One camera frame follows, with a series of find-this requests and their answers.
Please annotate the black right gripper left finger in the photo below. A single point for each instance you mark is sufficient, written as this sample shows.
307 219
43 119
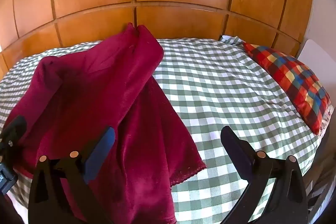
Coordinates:
60 190

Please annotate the green white checkered bedsheet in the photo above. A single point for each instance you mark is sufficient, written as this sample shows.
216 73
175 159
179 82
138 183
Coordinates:
212 84

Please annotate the crimson red long-sleeve garment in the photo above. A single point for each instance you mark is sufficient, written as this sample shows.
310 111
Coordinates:
73 99

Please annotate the multicolour checkered pillow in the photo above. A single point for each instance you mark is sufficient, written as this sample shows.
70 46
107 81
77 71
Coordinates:
301 85

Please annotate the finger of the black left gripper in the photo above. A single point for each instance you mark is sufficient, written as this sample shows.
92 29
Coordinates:
10 137

